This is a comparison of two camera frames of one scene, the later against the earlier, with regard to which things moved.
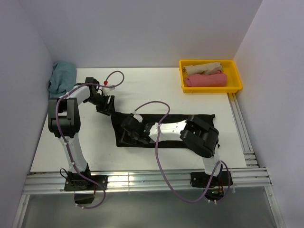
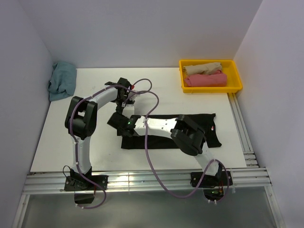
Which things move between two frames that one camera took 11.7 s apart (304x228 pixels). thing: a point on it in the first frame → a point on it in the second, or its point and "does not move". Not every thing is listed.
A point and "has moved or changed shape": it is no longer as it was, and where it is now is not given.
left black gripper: (107, 109) → (118, 109)
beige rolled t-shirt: (206, 68) does not move
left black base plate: (78, 183) does not move
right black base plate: (201, 179) does not move
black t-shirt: (118, 118) has moved or changed shape
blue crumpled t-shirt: (62, 79) does not move
